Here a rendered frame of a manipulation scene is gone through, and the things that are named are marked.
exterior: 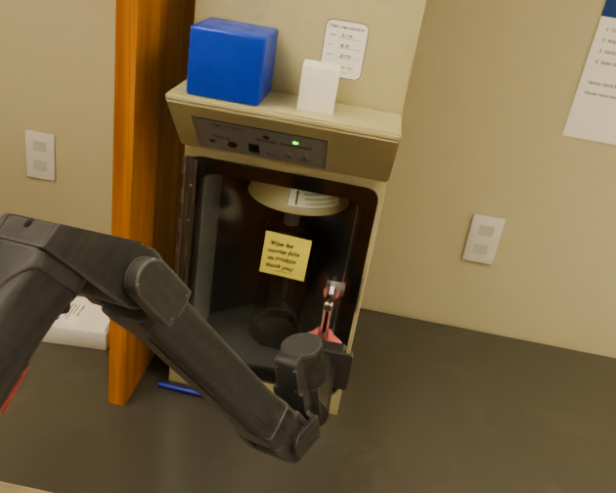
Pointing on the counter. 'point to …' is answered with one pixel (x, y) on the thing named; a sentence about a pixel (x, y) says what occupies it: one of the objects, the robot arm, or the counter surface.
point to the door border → (186, 219)
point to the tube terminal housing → (400, 60)
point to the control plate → (317, 149)
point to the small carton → (318, 87)
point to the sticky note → (285, 255)
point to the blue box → (231, 61)
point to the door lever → (328, 311)
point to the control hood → (361, 127)
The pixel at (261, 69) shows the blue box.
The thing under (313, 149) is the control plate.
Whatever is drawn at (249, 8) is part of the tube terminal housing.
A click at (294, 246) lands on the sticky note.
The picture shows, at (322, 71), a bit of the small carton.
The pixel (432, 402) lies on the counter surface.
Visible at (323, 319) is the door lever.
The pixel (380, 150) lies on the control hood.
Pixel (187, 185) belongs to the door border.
